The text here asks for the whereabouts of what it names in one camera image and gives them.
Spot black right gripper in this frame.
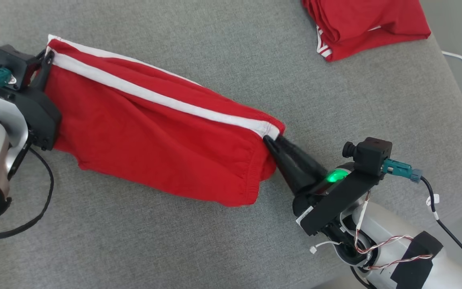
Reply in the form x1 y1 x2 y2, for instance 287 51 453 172
263 135 384 237

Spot red shorts white stripe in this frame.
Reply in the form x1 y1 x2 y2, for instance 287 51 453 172
41 34 286 208

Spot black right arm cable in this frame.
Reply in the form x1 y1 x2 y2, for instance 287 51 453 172
419 177 462 275

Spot red shirt white sleeves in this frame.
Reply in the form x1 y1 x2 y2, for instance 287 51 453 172
301 0 432 63

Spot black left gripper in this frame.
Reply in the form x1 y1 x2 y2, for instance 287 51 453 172
0 51 63 151

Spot red white twisted wires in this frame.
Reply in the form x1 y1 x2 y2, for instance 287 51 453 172
351 191 434 270

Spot teal right camera connector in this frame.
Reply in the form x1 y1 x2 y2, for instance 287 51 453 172
383 159 423 183

